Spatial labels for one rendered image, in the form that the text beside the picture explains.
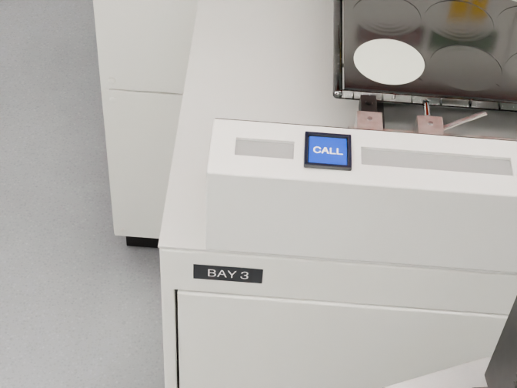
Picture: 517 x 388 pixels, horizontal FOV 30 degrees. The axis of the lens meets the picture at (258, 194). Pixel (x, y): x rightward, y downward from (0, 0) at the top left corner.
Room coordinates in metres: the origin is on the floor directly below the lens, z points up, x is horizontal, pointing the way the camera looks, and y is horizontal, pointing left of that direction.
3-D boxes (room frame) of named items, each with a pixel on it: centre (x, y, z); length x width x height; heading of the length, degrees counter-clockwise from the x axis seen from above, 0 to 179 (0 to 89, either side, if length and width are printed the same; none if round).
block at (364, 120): (0.92, -0.14, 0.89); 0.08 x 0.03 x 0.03; 0
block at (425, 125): (0.92, -0.22, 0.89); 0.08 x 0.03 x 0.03; 0
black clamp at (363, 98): (0.98, -0.14, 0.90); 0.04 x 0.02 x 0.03; 0
